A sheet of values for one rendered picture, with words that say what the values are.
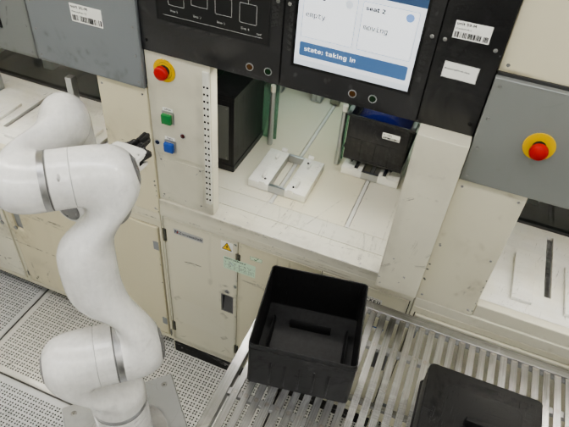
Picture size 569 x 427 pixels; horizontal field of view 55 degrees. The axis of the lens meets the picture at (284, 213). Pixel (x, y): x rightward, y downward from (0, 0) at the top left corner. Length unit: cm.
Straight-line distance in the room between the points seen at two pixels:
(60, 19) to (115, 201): 87
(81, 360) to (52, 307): 166
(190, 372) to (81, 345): 136
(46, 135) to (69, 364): 42
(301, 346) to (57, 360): 73
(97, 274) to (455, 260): 97
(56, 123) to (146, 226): 105
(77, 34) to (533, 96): 118
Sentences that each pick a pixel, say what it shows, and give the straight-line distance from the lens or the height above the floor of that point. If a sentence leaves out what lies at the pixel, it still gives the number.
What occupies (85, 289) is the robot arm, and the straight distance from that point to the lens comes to 102.
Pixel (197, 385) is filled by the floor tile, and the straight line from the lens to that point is 243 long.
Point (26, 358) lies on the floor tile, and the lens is 264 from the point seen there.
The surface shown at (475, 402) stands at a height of 86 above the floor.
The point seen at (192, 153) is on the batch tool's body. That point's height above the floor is 110.
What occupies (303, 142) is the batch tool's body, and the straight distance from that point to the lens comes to 215.
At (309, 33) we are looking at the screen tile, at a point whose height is 155.
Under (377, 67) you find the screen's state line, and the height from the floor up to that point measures 151.
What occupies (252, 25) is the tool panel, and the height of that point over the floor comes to 154.
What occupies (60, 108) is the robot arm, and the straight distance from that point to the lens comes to 102.
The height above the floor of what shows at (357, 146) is 100.
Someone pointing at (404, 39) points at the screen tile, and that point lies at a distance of 127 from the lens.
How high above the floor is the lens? 209
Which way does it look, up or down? 42 degrees down
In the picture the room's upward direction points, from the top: 6 degrees clockwise
